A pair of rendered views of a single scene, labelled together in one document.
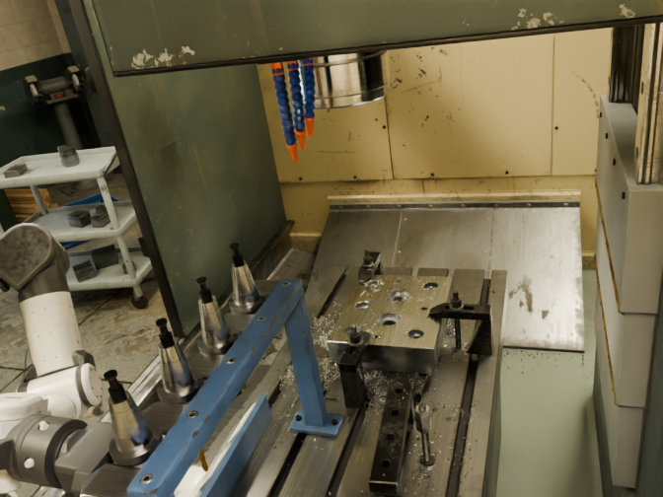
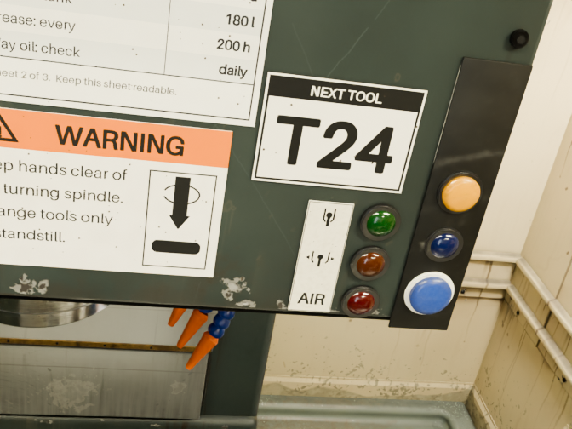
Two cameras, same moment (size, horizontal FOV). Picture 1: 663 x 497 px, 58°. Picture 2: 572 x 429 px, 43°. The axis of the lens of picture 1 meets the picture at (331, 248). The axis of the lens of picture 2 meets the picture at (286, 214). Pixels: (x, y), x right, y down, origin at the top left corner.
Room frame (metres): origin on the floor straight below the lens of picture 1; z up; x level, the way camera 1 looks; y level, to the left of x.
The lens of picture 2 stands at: (1.17, 0.54, 1.92)
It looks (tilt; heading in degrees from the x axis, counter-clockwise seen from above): 27 degrees down; 236
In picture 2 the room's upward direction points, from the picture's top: 10 degrees clockwise
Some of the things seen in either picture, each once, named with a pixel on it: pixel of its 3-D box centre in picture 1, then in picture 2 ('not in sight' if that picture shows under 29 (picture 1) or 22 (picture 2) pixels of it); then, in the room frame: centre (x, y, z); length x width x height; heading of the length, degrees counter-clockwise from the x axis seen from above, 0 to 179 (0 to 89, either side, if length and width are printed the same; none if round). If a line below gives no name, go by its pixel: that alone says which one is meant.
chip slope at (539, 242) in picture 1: (433, 279); not in sight; (1.65, -0.31, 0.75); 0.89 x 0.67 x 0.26; 68
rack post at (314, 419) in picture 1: (305, 364); not in sight; (0.91, 0.08, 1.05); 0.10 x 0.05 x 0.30; 68
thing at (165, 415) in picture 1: (161, 417); not in sight; (0.62, 0.26, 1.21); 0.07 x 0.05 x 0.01; 68
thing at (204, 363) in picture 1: (201, 365); not in sight; (0.73, 0.22, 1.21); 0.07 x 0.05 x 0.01; 68
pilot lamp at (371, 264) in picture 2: not in sight; (370, 264); (0.88, 0.22, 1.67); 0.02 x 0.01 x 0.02; 158
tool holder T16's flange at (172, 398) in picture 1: (182, 390); not in sight; (0.68, 0.24, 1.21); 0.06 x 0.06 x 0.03
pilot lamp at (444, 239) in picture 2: not in sight; (443, 245); (0.84, 0.24, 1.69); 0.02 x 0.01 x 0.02; 158
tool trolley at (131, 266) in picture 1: (88, 227); not in sight; (3.38, 1.42, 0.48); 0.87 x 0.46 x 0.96; 79
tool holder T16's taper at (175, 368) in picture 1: (174, 363); not in sight; (0.68, 0.24, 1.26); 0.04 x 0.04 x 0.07
